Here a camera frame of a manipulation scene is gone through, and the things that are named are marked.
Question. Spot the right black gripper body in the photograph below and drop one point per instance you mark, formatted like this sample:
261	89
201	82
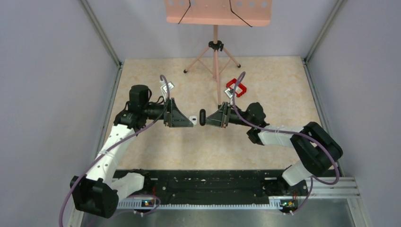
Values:
225	119

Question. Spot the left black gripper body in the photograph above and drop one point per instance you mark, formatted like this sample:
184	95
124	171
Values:
169	117

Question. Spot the black oval case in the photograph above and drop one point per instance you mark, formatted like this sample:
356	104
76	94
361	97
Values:
202	117

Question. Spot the white earbud charging case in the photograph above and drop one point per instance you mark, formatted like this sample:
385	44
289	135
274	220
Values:
193	119

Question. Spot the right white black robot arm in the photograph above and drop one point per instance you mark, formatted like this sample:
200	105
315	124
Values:
316	149

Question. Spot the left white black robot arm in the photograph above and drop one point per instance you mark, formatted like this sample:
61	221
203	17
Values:
95	192

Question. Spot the pink music stand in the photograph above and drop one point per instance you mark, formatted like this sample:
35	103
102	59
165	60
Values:
250	13

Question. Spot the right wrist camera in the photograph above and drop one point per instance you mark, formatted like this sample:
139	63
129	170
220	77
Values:
230	92

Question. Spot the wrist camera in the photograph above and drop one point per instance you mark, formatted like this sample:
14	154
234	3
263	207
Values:
230	92
164	86

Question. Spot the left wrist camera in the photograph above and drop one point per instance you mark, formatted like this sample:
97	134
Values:
164	86

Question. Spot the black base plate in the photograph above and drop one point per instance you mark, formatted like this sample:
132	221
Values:
216	187

